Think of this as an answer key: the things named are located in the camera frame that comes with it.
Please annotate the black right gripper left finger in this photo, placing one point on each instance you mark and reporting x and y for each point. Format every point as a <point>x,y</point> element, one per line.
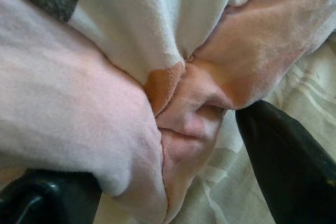
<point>47,200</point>

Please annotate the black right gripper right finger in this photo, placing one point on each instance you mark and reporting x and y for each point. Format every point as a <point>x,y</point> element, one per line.
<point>288,171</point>

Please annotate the pink cartoon print blanket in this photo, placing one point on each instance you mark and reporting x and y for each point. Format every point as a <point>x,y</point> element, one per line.
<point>92,103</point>

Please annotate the beige leaf print bed sheet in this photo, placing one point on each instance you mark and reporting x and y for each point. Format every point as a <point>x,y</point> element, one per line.
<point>231,182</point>

